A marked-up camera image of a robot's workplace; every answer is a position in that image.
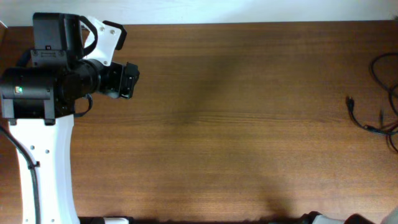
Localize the black USB cable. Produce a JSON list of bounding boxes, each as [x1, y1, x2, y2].
[[369, 52, 398, 116], [346, 96, 398, 136]]

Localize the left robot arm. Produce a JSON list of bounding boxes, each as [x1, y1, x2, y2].
[[1, 12, 140, 223]]

